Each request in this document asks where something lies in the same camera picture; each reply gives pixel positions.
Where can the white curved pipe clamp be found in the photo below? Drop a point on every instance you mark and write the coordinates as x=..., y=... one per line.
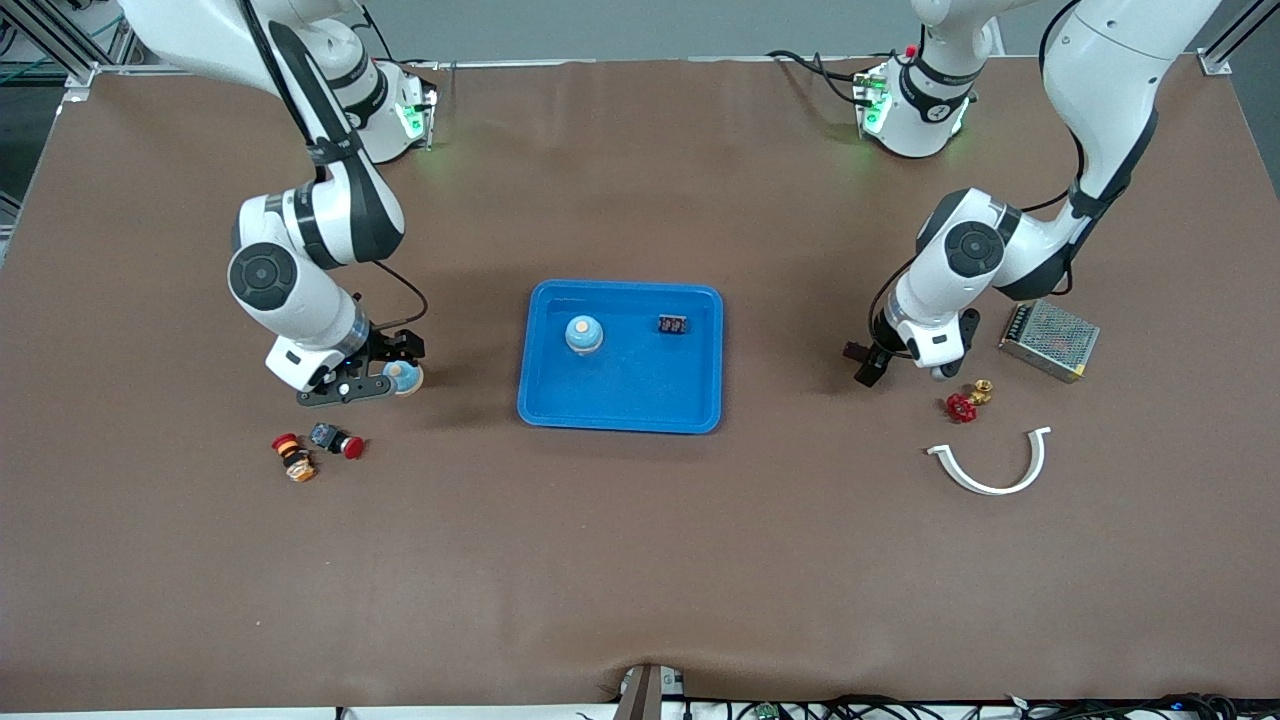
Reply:
x=985, y=488

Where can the silver corner bracket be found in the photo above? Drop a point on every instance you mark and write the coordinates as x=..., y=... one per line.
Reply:
x=78, y=85
x=1215, y=65

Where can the blue plastic tray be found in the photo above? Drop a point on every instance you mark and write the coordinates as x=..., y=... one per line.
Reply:
x=620, y=400

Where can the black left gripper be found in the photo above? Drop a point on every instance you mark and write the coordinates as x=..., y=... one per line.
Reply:
x=877, y=351

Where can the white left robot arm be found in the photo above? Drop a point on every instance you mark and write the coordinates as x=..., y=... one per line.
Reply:
x=1100, y=60

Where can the metal mesh power supply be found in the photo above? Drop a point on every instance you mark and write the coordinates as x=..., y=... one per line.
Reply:
x=1050, y=338

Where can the red emergency stop orange collar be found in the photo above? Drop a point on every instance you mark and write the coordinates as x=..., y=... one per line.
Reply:
x=297, y=462

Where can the brown table mat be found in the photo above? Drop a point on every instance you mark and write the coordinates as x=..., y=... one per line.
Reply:
x=640, y=560

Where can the black terminal block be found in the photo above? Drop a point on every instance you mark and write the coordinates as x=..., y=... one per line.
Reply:
x=672, y=324

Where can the table edge clamp bracket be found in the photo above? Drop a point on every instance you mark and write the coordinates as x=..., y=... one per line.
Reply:
x=648, y=695

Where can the red pushbutton with blue block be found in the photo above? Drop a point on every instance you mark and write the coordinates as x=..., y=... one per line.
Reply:
x=325, y=436

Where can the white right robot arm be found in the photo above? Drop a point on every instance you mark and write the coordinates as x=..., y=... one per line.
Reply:
x=300, y=310

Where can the blue dome desk bell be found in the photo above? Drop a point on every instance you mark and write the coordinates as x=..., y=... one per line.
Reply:
x=405, y=380
x=584, y=338

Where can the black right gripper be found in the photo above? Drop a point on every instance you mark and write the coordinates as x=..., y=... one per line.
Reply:
x=387, y=345

